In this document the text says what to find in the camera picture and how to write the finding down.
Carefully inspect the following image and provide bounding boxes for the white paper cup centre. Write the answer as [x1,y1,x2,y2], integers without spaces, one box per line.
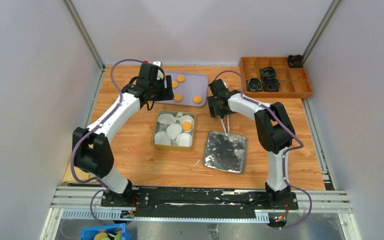
[166,123,183,140]

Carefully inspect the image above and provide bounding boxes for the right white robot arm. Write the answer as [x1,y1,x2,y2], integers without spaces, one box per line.
[207,79,297,209]

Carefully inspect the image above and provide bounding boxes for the square metal cookie tin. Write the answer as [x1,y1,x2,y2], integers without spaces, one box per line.
[152,111,196,152]

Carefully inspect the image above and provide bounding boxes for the white paper cup top-right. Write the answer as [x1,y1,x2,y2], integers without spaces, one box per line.
[179,115,195,133]

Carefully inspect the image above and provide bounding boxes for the white paper cup bottom-right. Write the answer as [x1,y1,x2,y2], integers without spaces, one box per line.
[175,132,193,148]

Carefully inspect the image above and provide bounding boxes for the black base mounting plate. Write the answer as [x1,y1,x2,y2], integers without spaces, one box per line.
[100,186,299,220]

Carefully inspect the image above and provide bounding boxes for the white paper cup bottom-left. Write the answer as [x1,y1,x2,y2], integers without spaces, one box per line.
[153,131,172,146]

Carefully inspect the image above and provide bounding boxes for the white paper cup top-left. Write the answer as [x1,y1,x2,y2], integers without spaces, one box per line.
[157,113,177,125]

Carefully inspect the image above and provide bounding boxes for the round orange cookie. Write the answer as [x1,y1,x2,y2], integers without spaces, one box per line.
[176,74,186,83]
[192,95,203,104]
[181,121,193,132]
[171,80,179,89]
[173,93,183,102]

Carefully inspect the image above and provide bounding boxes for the yellow folded cloth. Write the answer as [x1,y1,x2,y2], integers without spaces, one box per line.
[62,164,92,184]

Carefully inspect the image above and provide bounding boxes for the blue plastic bin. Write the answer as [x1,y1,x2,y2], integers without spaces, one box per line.
[80,223,133,240]

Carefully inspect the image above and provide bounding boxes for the purple cable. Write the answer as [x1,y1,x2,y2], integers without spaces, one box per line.
[213,70,313,231]
[70,58,147,226]

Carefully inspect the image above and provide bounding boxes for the silver tin lid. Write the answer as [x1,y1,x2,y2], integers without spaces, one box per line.
[202,131,248,174]

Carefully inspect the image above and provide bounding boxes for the orange wooden compartment box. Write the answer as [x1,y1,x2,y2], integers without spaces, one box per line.
[239,56,313,99]

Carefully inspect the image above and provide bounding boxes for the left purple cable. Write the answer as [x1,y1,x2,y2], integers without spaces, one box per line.
[70,58,147,226]

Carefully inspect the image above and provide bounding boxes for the black cable coil corner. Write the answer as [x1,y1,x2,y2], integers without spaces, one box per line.
[287,54,304,68]

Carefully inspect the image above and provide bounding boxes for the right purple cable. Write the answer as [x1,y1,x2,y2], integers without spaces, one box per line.
[213,70,313,231]

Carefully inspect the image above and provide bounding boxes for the lavender plastic tray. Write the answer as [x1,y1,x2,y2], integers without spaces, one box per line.
[157,71,209,107]

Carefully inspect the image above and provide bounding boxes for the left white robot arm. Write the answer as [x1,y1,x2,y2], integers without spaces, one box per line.
[70,61,174,207]

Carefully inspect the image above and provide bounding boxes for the black cable coil in box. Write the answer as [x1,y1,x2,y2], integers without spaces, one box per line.
[246,77,264,93]
[262,77,281,93]
[259,66,277,80]

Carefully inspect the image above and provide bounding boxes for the metal tongs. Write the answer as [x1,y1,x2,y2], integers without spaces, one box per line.
[220,115,231,137]

